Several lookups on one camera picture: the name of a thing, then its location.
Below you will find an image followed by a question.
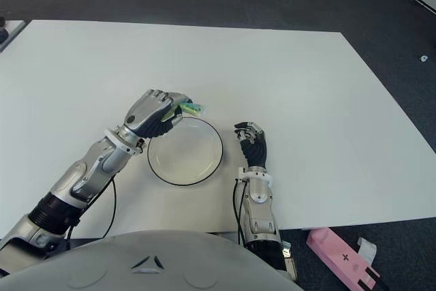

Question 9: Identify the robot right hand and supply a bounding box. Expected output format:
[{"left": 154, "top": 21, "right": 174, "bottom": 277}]
[{"left": 233, "top": 121, "right": 270, "bottom": 168}]

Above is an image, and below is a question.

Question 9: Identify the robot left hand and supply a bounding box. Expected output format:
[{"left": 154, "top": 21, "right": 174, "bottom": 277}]
[{"left": 124, "top": 89, "right": 193, "bottom": 138}]

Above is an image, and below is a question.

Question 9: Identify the white plate black rim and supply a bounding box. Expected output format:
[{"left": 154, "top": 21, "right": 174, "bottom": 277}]
[{"left": 146, "top": 116, "right": 224, "bottom": 188}]

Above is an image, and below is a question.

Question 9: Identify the pink cardboard box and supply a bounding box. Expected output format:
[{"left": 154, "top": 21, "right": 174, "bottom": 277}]
[{"left": 305, "top": 226, "right": 382, "bottom": 291}]

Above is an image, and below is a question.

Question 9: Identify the grey robot torso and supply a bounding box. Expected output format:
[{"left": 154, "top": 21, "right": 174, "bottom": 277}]
[{"left": 0, "top": 230, "right": 304, "bottom": 291}]

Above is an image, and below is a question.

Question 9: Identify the white side table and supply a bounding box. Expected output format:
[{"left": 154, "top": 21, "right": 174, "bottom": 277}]
[{"left": 0, "top": 20, "right": 27, "bottom": 53}]

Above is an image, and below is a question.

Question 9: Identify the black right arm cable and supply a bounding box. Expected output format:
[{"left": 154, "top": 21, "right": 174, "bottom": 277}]
[{"left": 232, "top": 178, "right": 251, "bottom": 246}]

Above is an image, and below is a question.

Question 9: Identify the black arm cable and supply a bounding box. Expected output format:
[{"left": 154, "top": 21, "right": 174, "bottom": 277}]
[
  {"left": 66, "top": 177, "right": 119, "bottom": 249},
  {"left": 232, "top": 178, "right": 251, "bottom": 246}
]

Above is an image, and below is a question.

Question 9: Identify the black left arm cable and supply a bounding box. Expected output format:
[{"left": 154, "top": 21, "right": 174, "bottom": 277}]
[{"left": 66, "top": 177, "right": 119, "bottom": 249}]

